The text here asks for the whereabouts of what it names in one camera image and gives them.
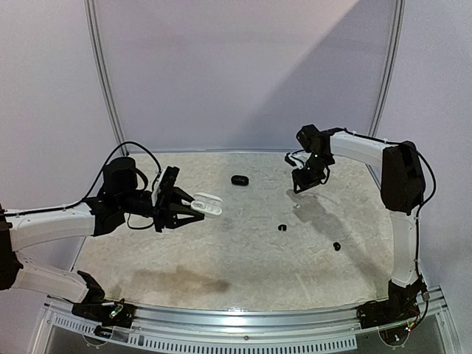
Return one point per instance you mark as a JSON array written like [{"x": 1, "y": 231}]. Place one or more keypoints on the white oval earbud charging case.
[{"x": 209, "y": 205}]

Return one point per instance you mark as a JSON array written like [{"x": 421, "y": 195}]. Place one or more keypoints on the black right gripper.
[{"x": 307, "y": 177}]

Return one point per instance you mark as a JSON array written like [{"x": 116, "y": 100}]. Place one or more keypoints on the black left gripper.
[{"x": 162, "y": 211}]

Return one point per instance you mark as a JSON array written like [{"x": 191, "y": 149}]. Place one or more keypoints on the left aluminium wall post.
[{"x": 102, "y": 70}]

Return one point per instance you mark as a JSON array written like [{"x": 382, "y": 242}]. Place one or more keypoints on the black earbud charging case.
[{"x": 239, "y": 180}]

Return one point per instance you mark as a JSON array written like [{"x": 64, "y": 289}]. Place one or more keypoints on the aluminium front rail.
[{"x": 172, "y": 330}]

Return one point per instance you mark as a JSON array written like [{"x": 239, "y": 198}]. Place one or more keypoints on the aluminium wall post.
[
  {"x": 102, "y": 70},
  {"x": 389, "y": 64}
]

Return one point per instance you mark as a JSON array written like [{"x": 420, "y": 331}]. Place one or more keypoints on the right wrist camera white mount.
[{"x": 295, "y": 160}]

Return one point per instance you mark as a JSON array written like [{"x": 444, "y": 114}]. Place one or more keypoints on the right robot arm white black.
[{"x": 402, "y": 192}]

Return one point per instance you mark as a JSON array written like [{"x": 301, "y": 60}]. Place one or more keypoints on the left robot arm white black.
[{"x": 118, "y": 197}]

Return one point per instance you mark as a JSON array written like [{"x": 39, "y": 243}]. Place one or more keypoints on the right aluminium wall post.
[{"x": 389, "y": 64}]

